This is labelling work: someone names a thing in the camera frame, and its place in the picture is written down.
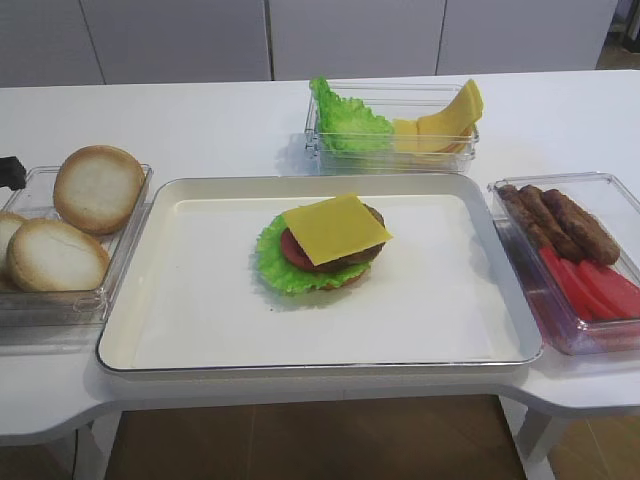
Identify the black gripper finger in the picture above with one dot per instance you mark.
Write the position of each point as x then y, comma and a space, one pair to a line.
12, 173

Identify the sesame top bun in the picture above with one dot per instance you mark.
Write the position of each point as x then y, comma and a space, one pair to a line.
9, 224

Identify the green lettuce on burger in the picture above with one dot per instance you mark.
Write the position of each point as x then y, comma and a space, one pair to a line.
283, 276

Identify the yellow cheese on burger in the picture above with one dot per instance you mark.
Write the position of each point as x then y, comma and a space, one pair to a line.
335, 227

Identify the green lettuce leaf in container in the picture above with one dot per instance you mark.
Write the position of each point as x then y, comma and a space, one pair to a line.
347, 124

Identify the clear lettuce and cheese container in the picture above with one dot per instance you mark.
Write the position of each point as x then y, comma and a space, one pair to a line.
404, 100

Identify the small orange cheese slice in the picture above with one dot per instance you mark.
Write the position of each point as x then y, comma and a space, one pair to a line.
404, 127

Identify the leaning yellow cheese slices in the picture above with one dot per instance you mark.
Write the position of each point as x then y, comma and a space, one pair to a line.
438, 130

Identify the clear bun container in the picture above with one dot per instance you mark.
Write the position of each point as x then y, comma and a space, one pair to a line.
53, 309

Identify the upright bun half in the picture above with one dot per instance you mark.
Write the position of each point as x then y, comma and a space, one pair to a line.
97, 187

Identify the front right bun half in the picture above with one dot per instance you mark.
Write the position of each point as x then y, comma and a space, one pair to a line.
45, 255

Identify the red tomato on burger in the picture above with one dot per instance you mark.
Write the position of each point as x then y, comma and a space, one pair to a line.
294, 253

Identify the bottom bun of burger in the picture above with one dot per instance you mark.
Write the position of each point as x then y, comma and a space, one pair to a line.
345, 283

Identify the white rectangular serving tray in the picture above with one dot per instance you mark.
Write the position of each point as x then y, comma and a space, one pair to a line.
441, 293

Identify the brown meat patty left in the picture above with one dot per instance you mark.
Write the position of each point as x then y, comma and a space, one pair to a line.
523, 217

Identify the brown meat patty middle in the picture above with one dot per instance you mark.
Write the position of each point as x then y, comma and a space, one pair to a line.
565, 247

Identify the clear patty and tomato container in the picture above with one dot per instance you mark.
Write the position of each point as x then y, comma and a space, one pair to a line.
617, 210

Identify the red tomato slice middle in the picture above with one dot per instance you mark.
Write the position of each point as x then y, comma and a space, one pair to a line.
600, 311

